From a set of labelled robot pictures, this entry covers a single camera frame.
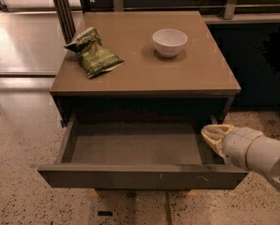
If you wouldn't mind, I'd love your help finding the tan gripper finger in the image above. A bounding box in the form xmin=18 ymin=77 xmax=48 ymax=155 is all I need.
xmin=201 ymin=125 xmax=227 ymax=141

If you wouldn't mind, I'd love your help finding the drawer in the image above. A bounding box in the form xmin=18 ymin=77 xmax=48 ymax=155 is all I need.
xmin=38 ymin=115 xmax=247 ymax=190

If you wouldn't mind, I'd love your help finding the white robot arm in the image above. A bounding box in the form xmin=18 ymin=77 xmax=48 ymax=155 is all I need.
xmin=201 ymin=125 xmax=280 ymax=192

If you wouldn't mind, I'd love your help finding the brown drawer cabinet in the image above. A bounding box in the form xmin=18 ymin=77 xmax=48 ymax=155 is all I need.
xmin=49 ymin=10 xmax=242 ymax=192

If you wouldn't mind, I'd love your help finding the white ceramic bowl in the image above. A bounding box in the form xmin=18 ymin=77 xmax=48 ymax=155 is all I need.
xmin=152 ymin=29 xmax=187 ymax=58

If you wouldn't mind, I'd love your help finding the green chip bag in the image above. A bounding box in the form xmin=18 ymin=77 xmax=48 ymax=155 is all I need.
xmin=65 ymin=27 xmax=124 ymax=79

